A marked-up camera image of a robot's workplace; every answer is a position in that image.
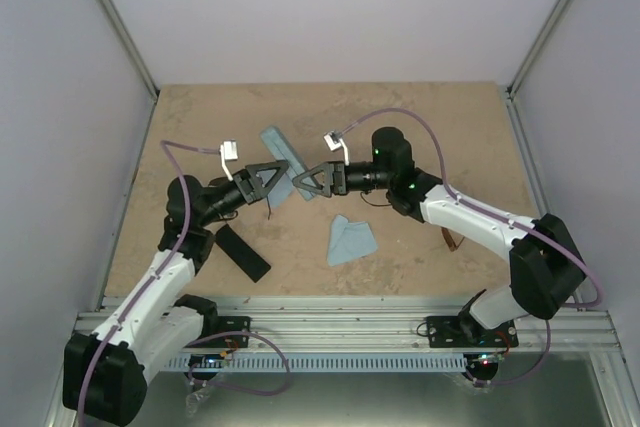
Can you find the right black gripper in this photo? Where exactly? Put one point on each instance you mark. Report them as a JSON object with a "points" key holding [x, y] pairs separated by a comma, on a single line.
{"points": [[334, 179]]}

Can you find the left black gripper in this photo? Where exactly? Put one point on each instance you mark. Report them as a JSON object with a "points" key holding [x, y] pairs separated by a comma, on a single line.
{"points": [[251, 177]]}

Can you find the blue-grey glasses case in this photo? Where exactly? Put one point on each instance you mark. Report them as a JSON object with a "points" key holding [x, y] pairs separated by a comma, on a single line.
{"points": [[281, 149]]}

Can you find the light blue cloth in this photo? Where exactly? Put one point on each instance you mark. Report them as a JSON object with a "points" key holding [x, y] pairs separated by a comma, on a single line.
{"points": [[280, 192], [349, 241]]}

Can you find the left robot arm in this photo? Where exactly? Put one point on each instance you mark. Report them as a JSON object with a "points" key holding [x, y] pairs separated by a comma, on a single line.
{"points": [[106, 373]]}

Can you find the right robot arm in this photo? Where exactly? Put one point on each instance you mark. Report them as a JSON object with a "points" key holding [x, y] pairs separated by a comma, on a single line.
{"points": [[542, 257]]}

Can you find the black glasses case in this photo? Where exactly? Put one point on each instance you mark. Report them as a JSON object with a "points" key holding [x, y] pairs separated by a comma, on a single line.
{"points": [[253, 265]]}

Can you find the clear plastic wrap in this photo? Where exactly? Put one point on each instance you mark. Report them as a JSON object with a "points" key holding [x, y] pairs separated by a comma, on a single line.
{"points": [[195, 399]]}

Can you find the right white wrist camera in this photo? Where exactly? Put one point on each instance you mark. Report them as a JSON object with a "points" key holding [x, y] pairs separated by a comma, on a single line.
{"points": [[335, 142]]}

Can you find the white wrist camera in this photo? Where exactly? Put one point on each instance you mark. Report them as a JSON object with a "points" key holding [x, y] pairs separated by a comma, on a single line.
{"points": [[335, 142], [228, 152]]}

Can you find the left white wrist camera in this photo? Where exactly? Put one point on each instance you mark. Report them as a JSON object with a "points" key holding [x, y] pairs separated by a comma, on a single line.
{"points": [[228, 152]]}

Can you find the dark thin-frame sunglasses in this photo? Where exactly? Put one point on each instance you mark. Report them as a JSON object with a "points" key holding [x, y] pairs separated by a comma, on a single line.
{"points": [[235, 213]]}

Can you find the brown frame sunglasses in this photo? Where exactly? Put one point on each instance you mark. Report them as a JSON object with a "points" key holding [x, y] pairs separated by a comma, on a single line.
{"points": [[452, 240]]}

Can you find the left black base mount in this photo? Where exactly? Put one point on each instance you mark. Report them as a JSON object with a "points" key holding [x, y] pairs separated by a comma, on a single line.
{"points": [[226, 332]]}

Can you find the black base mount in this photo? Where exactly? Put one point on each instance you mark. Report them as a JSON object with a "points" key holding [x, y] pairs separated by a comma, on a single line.
{"points": [[226, 332], [450, 332]]}

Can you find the blue slotted cable duct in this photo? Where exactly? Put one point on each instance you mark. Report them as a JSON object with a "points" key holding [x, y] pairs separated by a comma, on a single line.
{"points": [[321, 363]]}

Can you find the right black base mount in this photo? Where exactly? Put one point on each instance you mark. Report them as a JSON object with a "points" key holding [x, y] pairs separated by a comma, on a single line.
{"points": [[450, 332]]}

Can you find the left aluminium corner post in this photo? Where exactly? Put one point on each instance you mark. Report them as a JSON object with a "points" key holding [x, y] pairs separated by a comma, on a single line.
{"points": [[125, 39]]}

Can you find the aluminium corner post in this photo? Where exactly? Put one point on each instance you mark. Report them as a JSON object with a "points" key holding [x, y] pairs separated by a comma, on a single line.
{"points": [[125, 39], [550, 25]]}

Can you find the right aluminium corner post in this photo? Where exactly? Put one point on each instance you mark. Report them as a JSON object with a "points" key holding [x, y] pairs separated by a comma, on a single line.
{"points": [[550, 25]]}

